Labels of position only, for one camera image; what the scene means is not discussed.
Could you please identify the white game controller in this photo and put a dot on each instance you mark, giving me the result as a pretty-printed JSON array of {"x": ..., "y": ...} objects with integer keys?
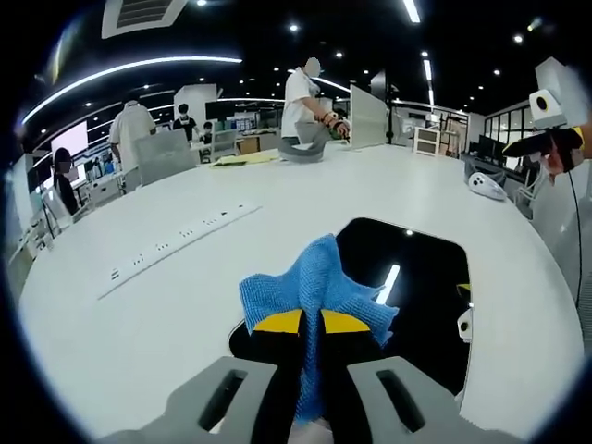
[{"x": 485, "y": 186}]

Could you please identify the white table socket strip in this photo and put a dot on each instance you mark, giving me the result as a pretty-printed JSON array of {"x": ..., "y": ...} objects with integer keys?
[{"x": 185, "y": 242}]

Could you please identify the small white frame cabinet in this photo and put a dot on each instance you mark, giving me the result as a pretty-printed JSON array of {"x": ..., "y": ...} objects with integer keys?
[{"x": 426, "y": 139}]

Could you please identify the black tablet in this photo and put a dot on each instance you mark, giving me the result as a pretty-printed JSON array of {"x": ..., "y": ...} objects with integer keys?
[{"x": 425, "y": 259}]

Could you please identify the light grey desk divider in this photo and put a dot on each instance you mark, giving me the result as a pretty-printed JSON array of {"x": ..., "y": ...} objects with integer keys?
[{"x": 368, "y": 118}]

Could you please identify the bright wall screen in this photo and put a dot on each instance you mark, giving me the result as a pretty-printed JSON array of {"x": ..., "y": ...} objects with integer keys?
[{"x": 69, "y": 136}]

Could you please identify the ceiling air conditioner vent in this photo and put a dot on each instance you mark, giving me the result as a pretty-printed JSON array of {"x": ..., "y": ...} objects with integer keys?
[{"x": 139, "y": 16}]

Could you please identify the person's right hand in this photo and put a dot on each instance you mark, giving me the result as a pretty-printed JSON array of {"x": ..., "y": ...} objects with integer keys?
[{"x": 566, "y": 159}]

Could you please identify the straight ceiling light strip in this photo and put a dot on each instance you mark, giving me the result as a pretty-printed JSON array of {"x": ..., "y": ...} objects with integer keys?
[{"x": 411, "y": 10}]

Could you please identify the yellow cloth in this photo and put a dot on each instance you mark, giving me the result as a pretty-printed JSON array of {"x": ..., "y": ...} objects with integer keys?
[{"x": 245, "y": 161}]

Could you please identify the dark grey desk divider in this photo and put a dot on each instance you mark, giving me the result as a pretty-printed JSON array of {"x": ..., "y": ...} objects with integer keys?
[{"x": 166, "y": 157}]

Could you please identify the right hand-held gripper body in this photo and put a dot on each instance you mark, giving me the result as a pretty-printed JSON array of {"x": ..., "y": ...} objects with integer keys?
[{"x": 546, "y": 108}]

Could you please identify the curved ceiling light strip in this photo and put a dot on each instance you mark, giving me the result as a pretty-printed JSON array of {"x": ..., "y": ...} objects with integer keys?
[{"x": 139, "y": 67}]

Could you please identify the blue cleaning cloth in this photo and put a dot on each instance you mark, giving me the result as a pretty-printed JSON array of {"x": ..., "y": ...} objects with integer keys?
[{"x": 319, "y": 277}]

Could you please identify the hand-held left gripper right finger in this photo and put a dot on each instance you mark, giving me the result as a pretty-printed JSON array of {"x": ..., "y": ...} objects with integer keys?
[{"x": 351, "y": 370}]

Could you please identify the black tripod stand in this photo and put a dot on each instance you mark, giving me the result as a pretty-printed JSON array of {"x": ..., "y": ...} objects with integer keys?
[{"x": 391, "y": 115}]

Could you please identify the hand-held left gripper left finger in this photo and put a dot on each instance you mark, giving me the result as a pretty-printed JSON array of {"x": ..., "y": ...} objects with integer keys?
[{"x": 259, "y": 370}]

